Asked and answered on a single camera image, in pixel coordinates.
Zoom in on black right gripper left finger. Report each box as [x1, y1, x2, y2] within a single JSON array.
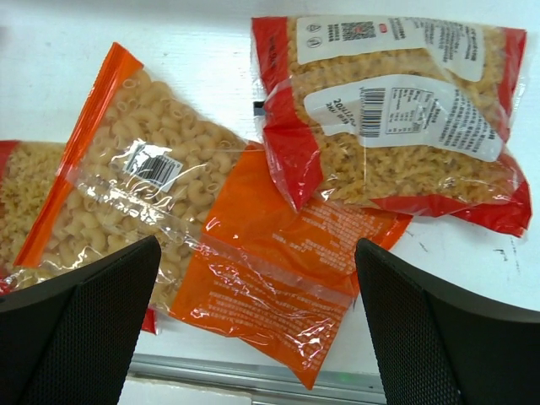
[[1, 236, 161, 404]]

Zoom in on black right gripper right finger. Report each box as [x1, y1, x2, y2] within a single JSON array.
[[355, 239, 539, 404]]

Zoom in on red fusilli pasta bag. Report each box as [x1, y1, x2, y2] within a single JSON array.
[[0, 139, 158, 336]]

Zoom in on orange macaroni pasta bag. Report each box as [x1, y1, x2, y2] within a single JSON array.
[[15, 44, 411, 389]]

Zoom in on red fusilli bag with labels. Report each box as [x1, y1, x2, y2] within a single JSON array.
[[251, 15, 532, 236]]

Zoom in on aluminium rail at table edge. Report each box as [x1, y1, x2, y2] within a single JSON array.
[[129, 354, 386, 404]]

